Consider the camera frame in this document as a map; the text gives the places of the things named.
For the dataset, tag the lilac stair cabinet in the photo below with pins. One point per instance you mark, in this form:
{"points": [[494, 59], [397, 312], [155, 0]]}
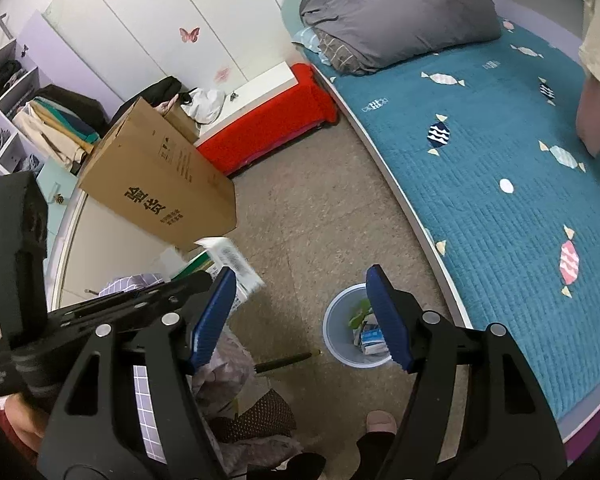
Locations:
{"points": [[35, 35]]}

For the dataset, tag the white plastic bag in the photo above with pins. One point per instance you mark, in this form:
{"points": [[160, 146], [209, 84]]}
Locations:
{"points": [[207, 105]]}

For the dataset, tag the teal bunk bed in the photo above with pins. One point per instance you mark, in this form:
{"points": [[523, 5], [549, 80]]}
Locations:
{"points": [[292, 0]]}

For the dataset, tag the pink slipper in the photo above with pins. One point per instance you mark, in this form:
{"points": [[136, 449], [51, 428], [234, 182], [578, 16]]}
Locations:
{"points": [[380, 420]]}

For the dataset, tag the pink butterfly sticker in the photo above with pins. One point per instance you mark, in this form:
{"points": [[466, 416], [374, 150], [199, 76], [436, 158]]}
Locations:
{"points": [[190, 35]]}

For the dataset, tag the black coat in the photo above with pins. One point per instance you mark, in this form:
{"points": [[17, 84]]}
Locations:
{"points": [[75, 102]]}

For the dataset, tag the blue white carton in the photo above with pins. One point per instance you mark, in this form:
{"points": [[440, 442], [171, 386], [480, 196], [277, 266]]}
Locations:
{"points": [[372, 340]]}

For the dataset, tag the light blue pillow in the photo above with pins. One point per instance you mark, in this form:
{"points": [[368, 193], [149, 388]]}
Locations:
{"points": [[307, 40]]}

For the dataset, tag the grey duvet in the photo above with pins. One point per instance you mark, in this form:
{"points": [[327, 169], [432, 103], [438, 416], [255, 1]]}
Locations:
{"points": [[405, 15]]}

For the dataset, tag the large cardboard box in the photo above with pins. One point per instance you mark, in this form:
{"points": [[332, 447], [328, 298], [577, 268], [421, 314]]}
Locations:
{"points": [[155, 185]]}

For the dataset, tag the red storage bench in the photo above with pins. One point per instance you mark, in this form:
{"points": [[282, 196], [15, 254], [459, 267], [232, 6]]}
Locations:
{"points": [[265, 120]]}

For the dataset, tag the person's left hand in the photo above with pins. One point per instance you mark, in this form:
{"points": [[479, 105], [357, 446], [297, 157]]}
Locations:
{"points": [[22, 420]]}

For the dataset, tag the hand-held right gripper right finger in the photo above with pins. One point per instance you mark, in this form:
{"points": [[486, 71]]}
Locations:
{"points": [[387, 320]]}

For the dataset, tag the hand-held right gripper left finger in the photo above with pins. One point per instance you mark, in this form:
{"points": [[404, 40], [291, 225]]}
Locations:
{"points": [[212, 320]]}

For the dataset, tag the dark dotted cloth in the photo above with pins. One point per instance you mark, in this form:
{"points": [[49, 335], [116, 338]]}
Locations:
{"points": [[265, 415]]}

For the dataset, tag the black folded clothes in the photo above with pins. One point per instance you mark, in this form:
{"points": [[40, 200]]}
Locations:
{"points": [[5, 72]]}

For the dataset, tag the small cardboard box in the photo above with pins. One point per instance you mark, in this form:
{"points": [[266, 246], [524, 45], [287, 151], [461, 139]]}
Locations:
{"points": [[182, 122]]}

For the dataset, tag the teal candy-print quilt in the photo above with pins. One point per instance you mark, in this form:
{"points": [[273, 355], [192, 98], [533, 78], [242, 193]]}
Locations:
{"points": [[480, 160]]}

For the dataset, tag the black metal rod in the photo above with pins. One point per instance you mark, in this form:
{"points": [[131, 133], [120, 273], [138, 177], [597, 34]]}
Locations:
{"points": [[285, 360]]}

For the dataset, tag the table with grey checked tablecloth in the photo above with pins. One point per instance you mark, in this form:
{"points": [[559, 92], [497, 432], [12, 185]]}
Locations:
{"points": [[147, 410]]}

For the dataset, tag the green wrapper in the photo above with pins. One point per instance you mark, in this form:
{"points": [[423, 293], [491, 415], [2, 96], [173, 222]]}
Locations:
{"points": [[361, 310]]}

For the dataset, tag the person's black trouser leg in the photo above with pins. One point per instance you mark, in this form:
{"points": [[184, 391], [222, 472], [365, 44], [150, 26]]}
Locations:
{"points": [[302, 467], [372, 455]]}

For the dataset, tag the black clothes pile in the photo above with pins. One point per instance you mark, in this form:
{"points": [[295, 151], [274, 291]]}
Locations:
{"points": [[162, 89]]}

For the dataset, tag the cream curved floor cabinet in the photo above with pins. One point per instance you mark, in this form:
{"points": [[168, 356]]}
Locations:
{"points": [[100, 255]]}

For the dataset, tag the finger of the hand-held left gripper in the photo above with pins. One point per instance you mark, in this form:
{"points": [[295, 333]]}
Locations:
{"points": [[190, 282], [110, 312]]}

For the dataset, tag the green white medicine box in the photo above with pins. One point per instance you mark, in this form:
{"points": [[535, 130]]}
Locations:
{"points": [[230, 260]]}

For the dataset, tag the green garment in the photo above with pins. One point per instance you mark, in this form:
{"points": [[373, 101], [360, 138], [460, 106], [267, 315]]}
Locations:
{"points": [[75, 127]]}

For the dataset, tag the blue plastic bucket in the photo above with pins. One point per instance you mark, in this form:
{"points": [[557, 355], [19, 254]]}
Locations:
{"points": [[337, 325]]}

